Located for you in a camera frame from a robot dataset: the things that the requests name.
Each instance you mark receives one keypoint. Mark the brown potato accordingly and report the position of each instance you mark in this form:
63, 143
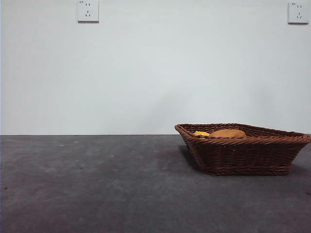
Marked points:
228, 133

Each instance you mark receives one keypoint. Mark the white wall socket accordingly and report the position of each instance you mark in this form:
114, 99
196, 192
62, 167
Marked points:
298, 13
88, 11

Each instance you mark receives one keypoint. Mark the yellow corn cob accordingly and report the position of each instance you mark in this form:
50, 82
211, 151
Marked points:
201, 133

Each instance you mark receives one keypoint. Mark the brown woven wicker basket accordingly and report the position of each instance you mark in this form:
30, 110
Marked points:
243, 155

